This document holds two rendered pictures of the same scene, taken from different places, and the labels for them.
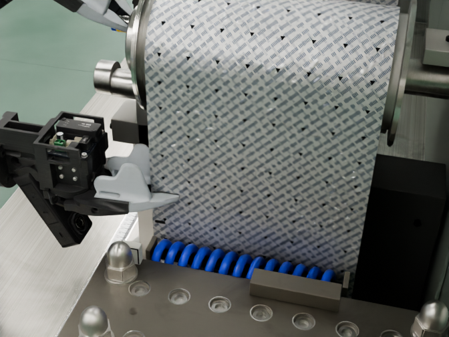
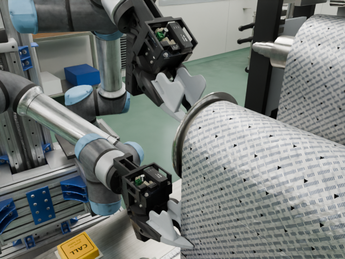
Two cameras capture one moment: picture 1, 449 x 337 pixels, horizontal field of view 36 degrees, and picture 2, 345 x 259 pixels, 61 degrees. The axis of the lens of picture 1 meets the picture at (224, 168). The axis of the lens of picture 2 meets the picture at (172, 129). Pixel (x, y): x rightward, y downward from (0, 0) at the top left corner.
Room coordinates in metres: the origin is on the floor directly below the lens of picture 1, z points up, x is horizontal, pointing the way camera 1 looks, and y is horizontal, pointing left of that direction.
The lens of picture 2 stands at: (0.33, -0.11, 1.48)
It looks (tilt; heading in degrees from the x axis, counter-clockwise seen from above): 28 degrees down; 36
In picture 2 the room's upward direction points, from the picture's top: straight up
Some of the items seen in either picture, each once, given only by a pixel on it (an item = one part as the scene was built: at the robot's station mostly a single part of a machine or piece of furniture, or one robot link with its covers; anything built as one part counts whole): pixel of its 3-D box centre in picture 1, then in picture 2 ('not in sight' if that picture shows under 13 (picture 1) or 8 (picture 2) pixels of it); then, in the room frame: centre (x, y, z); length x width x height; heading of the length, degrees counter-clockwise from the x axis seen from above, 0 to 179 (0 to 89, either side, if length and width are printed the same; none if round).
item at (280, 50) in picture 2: not in sight; (292, 54); (0.93, 0.04, 1.34); 0.06 x 0.06 x 0.06; 77
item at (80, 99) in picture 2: not in sight; (81, 103); (1.04, 0.88, 0.98); 0.13 x 0.12 x 0.14; 140
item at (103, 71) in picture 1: (107, 77); not in sight; (0.73, 0.14, 1.18); 0.04 x 0.02 x 0.04; 167
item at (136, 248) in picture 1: (131, 253); not in sight; (0.58, 0.10, 1.04); 0.02 x 0.01 x 0.02; 77
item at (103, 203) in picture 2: not in sight; (107, 186); (0.70, 0.36, 1.01); 0.11 x 0.08 x 0.11; 20
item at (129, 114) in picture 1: (142, 168); not in sight; (0.73, 0.10, 1.05); 0.06 x 0.05 x 0.31; 77
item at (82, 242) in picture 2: not in sight; (78, 251); (0.58, 0.34, 0.91); 0.07 x 0.07 x 0.02; 77
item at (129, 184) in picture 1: (134, 184); (168, 225); (0.61, 0.10, 1.11); 0.09 x 0.03 x 0.06; 76
